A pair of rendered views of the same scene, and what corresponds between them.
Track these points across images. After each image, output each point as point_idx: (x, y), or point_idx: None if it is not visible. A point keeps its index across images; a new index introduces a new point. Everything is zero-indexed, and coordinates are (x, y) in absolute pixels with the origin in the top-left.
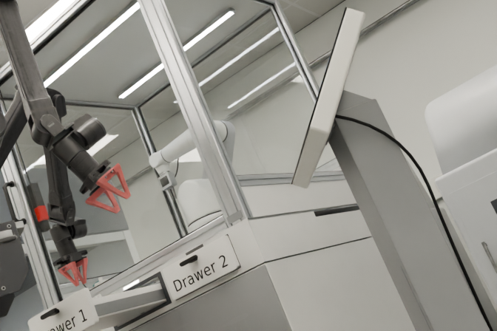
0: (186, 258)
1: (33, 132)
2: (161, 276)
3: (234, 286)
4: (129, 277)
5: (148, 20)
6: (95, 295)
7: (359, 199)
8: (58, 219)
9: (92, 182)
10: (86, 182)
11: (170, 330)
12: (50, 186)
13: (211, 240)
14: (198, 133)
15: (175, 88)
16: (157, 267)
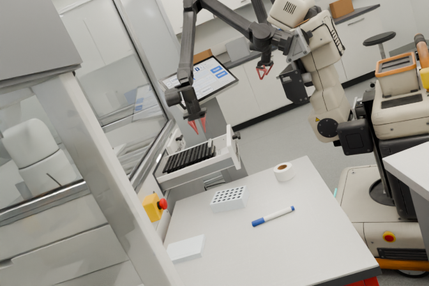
0: (173, 138)
1: None
2: (166, 151)
3: None
4: (157, 152)
5: None
6: (144, 170)
7: (209, 115)
8: (190, 82)
9: (272, 63)
10: (272, 62)
11: (180, 185)
12: (192, 57)
13: (172, 131)
14: (152, 74)
15: (137, 44)
16: (163, 145)
